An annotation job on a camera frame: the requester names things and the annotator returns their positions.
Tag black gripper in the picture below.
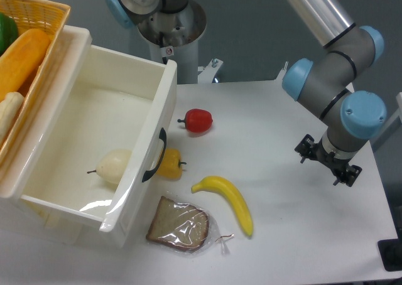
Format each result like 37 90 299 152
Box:
295 134 362 187

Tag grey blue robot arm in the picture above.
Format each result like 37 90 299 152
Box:
106 0 386 186

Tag white top drawer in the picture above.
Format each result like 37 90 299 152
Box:
23 46 177 247

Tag white drawer cabinet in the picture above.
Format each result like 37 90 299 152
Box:
1 26 92 244

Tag black device at table edge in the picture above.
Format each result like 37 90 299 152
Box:
378 239 402 272

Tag yellow toy banana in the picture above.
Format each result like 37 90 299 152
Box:
191 176 254 237

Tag red bell pepper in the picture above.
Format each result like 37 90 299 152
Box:
177 109 213 133

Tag bread slice in plastic bag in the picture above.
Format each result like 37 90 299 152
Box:
145 196 234 255

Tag yellow bell pepper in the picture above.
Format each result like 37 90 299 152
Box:
156 148 186 180

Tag white toy pear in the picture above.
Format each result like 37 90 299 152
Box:
87 149 132 185

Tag pale white corn cob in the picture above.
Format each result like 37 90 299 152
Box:
1 92 24 143

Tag orange bread loaf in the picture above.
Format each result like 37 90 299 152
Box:
1 28 51 101

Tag yellow woven basket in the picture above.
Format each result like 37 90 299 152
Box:
1 0 70 162

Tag green bell pepper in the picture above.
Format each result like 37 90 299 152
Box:
0 13 19 55

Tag black drawer handle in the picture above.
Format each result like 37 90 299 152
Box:
141 127 167 183

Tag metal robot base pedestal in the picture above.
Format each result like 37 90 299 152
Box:
138 0 207 84

